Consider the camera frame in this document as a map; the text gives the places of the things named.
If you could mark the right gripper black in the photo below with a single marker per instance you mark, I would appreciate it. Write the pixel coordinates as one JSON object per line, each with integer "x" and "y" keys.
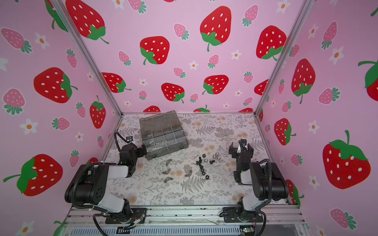
{"x": 241, "y": 152}

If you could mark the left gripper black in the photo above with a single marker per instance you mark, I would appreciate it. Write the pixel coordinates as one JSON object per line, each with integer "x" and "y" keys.
{"x": 139, "y": 150}

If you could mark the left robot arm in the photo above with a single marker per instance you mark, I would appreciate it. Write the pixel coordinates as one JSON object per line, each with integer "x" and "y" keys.
{"x": 87, "y": 189}

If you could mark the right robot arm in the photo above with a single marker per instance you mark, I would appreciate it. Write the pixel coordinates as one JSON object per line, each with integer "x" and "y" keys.
{"x": 264, "y": 177}

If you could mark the clear plastic organizer box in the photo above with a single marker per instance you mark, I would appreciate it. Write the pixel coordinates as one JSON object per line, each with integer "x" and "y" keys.
{"x": 162, "y": 134}

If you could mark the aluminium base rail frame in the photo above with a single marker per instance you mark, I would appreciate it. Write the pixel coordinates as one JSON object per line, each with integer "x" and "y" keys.
{"x": 275, "y": 220}

